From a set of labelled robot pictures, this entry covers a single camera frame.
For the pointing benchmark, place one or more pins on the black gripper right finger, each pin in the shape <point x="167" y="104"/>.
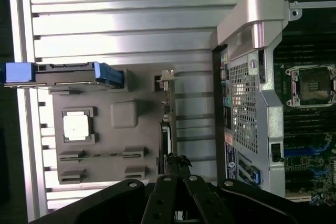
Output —
<point x="204" y="203"/>

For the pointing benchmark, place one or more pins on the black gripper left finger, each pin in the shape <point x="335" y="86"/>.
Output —
<point x="157" y="203"/>

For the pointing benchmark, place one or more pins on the gray plastic parts rack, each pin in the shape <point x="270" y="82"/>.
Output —
<point x="118" y="140"/>

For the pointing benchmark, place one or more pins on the open black PC case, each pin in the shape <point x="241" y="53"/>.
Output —
<point x="273" y="119"/>

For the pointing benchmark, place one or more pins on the silver CPU chip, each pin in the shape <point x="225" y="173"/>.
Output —
<point x="76" y="127"/>

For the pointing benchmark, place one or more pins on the blue expansion slot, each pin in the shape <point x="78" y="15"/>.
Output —
<point x="304" y="152"/>

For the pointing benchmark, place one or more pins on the green motherboard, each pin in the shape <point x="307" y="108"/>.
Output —
<point x="302" y="121"/>

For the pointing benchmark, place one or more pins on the hard disk in blue caddy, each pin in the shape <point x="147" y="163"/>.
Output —
<point x="65" y="74"/>

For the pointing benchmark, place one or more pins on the CPU socket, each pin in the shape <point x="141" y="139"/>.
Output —
<point x="312" y="85"/>

